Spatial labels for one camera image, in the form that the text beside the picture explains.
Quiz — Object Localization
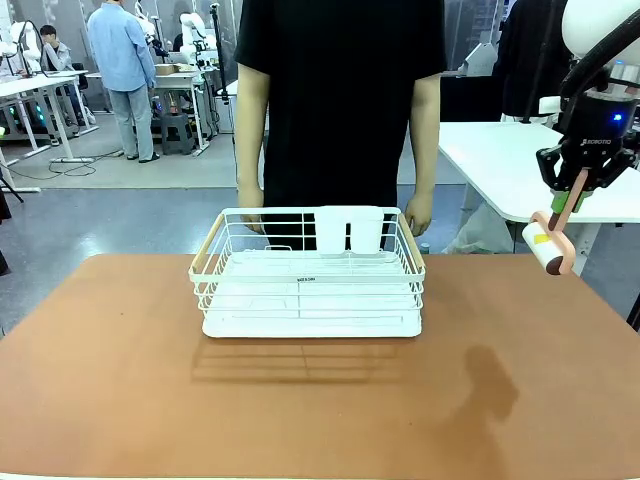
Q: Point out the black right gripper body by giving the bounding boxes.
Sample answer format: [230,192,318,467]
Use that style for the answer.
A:
[558,92,640,190]

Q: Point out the pink lint roller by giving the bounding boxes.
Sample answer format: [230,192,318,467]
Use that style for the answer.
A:
[521,167,592,277]

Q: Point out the white wire dish rack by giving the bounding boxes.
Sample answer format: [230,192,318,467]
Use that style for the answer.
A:
[188,205,427,340]

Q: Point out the person right forearm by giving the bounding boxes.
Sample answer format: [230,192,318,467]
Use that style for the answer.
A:
[235,62,272,189]

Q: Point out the person left forearm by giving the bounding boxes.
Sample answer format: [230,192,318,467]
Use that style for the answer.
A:
[408,74,443,197]

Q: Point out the person left hand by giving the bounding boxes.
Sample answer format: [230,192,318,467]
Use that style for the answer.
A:
[403,189,436,238]

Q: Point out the person right hand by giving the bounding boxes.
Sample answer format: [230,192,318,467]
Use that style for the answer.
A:
[235,182,267,236]

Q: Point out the large white side table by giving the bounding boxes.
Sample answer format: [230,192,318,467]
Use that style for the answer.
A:
[438,121,640,277]

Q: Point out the white plastic bag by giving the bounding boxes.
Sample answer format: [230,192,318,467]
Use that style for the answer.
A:
[442,201,516,256]

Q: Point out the person in black clothes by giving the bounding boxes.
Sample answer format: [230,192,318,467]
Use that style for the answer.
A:
[492,0,574,124]

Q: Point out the black panel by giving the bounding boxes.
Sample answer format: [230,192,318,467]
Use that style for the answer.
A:
[439,74,504,123]

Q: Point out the grey white angular housing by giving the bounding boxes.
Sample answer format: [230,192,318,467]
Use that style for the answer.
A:
[457,42,499,78]

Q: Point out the white plastic cutlery holder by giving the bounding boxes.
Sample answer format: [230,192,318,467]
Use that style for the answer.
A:
[314,204,386,257]

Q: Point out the person torso black t-shirt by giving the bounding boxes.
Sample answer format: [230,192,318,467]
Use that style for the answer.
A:
[233,0,448,251]

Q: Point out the white plastic drip tray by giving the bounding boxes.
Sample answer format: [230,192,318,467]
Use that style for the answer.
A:
[201,249,423,340]

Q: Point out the black tripod pole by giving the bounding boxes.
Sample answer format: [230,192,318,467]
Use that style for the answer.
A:
[209,2,237,147]

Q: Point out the white table under cardboard box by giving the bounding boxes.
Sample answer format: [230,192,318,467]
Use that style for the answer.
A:
[84,69,213,157]

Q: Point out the grey plastic step stool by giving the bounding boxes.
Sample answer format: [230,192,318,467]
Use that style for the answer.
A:
[159,113,197,156]

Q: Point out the man in blue shirt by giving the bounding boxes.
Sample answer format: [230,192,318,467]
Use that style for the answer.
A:
[87,0,162,164]

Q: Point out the seated person grey jacket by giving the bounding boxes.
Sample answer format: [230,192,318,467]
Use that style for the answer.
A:
[38,24,77,74]

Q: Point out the long white desk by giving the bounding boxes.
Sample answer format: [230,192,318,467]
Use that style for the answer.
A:
[0,69,100,194]

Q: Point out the black corrugated cable conduit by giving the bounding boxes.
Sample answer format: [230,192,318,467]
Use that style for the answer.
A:
[558,7,640,104]

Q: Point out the white background robot with cables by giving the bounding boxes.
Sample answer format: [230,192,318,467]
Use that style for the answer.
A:
[0,19,45,77]

